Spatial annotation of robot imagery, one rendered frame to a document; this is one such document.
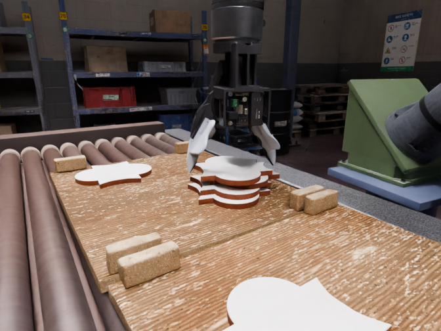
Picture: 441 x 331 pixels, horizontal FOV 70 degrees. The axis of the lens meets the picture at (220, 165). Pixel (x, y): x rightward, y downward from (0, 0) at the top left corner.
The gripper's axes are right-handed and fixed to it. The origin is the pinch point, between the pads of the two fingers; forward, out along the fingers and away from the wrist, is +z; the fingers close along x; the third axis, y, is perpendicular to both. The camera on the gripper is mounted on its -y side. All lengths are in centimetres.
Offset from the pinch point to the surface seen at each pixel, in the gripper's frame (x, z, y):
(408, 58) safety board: 418, -32, -382
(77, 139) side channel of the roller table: -33, 5, -56
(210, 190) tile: -4.9, 1.9, 4.5
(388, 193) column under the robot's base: 39.1, 10.7, -4.4
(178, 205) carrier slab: -10.1, 3.5, 5.0
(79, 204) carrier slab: -24.7, 3.5, 0.6
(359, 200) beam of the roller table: 21.4, 5.7, 6.9
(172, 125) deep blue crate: 39, 63, -414
